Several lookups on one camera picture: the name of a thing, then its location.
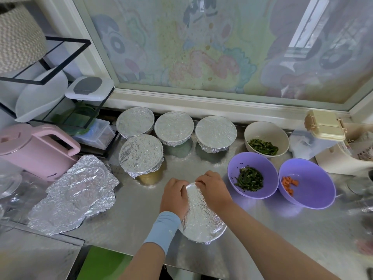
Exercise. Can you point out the black metal rack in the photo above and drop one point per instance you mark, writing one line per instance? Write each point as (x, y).
(78, 43)

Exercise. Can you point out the green floor mat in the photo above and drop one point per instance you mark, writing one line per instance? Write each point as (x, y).
(104, 264)

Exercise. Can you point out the person's right hand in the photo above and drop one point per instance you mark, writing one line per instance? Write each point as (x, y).
(215, 192)

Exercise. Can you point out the purple bowl chopped greens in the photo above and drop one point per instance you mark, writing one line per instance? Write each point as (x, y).
(253, 163)

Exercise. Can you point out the clear glass jar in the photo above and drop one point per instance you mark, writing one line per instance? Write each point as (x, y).
(9, 184)

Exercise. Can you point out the yellow bowl with greens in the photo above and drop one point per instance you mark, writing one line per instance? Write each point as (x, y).
(150, 177)

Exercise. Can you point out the pink electric kettle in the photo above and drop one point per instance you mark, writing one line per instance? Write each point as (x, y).
(32, 153)

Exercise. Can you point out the foil-covered bowl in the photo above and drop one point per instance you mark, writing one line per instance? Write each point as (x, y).
(215, 133)
(141, 154)
(135, 121)
(174, 127)

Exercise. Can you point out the person's left hand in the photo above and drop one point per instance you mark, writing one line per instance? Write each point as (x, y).
(175, 198)

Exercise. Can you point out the stack of aluminium foil sheets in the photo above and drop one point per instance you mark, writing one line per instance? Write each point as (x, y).
(73, 195)

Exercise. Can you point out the person's left forearm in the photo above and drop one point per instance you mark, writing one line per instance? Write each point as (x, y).
(144, 264)

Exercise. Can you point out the window with cartoon film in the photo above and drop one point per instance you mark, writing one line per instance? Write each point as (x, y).
(227, 43)

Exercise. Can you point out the purple bowl carrot pieces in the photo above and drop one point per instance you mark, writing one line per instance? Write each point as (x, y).
(312, 189)

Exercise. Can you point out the person's right forearm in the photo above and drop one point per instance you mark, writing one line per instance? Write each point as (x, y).
(280, 250)

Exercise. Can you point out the clear plastic box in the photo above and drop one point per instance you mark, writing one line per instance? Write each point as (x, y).
(96, 134)

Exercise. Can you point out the beige round object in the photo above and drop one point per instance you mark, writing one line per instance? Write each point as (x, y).
(326, 126)

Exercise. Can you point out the light blue wristband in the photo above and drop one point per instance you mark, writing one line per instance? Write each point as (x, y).
(162, 231)

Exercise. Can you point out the stainless steel countertop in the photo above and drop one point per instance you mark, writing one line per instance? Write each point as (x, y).
(297, 242)

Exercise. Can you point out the white plate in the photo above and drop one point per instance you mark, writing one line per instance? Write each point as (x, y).
(41, 96)

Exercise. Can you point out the beige bowl with greens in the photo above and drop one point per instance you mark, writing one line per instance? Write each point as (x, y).
(267, 134)

